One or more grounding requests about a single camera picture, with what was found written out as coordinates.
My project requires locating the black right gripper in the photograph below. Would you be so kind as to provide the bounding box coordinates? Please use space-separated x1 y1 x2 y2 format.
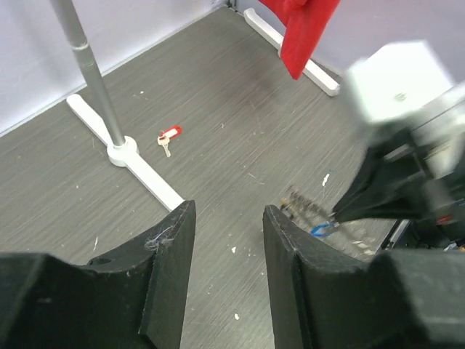
333 85 464 247

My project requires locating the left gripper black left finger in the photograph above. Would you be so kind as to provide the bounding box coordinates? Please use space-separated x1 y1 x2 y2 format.
1 201 196 348

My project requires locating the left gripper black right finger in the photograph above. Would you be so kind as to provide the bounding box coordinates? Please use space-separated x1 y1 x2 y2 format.
263 205 464 348

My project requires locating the metal disc with keyrings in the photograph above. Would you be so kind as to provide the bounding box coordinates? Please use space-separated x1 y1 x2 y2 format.
280 186 338 229

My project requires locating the white clothes rack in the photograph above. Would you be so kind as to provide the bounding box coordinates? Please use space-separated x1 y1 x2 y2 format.
49 0 341 212

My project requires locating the key with red tag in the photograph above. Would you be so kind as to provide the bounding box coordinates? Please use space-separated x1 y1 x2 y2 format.
157 125 182 158

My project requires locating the red cloth on hanger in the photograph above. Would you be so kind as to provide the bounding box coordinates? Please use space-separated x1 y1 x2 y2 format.
261 0 340 80

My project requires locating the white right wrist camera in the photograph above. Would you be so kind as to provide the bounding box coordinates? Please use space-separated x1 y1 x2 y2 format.
340 41 455 127

